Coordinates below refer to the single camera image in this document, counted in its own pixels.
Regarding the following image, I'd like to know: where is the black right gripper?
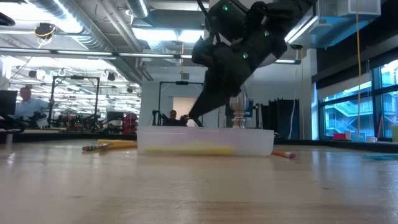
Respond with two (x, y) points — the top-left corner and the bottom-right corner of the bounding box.
(188, 35), (259, 121)

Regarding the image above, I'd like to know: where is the orange wooden pencil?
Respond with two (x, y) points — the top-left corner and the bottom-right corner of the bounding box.
(271, 149), (297, 160)
(81, 142), (138, 152)

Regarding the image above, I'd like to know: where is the pink lid clear supply box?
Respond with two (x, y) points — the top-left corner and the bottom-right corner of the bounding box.
(136, 125), (276, 157)

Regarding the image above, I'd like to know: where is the person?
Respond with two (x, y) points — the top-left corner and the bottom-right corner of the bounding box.
(163, 109), (189, 127)
(14, 86), (56, 128)

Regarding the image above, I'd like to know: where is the black curtain panel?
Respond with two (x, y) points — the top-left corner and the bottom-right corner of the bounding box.
(260, 98), (301, 140)

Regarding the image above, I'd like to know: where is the ceiling strip light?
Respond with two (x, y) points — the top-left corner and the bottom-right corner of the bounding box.
(0, 46), (193, 60)

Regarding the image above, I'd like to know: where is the black monitor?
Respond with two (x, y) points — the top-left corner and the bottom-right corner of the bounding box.
(0, 90), (19, 116)

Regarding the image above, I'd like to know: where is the black background rig frame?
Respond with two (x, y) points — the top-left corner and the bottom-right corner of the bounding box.
(157, 80), (205, 127)
(48, 75), (101, 125)

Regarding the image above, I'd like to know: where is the silver ventilation duct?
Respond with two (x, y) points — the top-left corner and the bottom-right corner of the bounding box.
(27, 0), (147, 82)

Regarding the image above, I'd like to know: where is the yellow power cable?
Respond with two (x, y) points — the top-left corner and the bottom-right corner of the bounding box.
(355, 0), (362, 141)

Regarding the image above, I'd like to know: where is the black aluminium table frame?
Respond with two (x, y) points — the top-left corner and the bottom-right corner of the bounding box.
(0, 132), (398, 154)

